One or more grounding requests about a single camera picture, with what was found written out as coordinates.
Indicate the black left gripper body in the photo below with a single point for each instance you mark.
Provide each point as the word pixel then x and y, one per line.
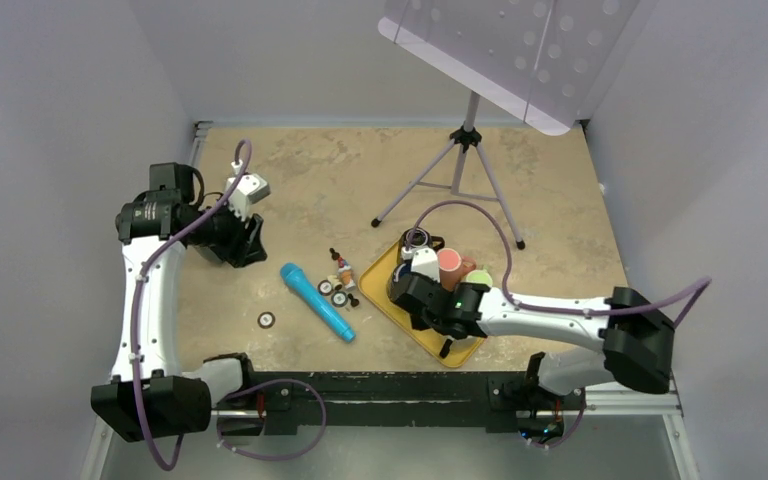
pixel 222 232

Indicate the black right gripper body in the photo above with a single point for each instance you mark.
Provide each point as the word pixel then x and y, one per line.
pixel 433 323

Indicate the black ceramic mug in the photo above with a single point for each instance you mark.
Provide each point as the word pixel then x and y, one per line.
pixel 412 240

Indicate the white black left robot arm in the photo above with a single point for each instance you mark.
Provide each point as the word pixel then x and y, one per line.
pixel 148 388

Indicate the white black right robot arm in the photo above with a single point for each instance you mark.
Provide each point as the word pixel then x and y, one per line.
pixel 622 337

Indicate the pink ceramic mug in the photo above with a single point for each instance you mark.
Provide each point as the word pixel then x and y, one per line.
pixel 453 267

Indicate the green ceramic mug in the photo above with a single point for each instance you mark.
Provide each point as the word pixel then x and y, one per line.
pixel 479 276

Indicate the blue toy microphone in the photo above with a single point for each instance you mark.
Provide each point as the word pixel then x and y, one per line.
pixel 296 280

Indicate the yellow plastic tray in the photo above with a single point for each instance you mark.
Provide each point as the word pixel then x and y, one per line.
pixel 373 283

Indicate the round brown white token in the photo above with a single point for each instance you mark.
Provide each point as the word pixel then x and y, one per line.
pixel 266 320

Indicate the round token upper left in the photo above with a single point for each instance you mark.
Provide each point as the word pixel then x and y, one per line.
pixel 325 287

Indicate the round token lower right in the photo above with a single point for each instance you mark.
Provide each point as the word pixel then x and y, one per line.
pixel 339 299

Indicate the lilac tripod stand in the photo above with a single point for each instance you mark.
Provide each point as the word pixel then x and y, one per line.
pixel 462 140

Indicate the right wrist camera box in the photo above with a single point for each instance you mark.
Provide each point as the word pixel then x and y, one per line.
pixel 424 261

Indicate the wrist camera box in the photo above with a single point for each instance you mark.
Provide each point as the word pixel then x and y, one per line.
pixel 424 261
pixel 251 189

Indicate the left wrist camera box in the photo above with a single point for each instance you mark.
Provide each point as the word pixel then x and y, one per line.
pixel 251 189

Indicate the cream mug black handle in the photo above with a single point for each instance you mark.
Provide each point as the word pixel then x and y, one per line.
pixel 458 349

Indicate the black table edge rail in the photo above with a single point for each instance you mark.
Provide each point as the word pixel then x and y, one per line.
pixel 496 401

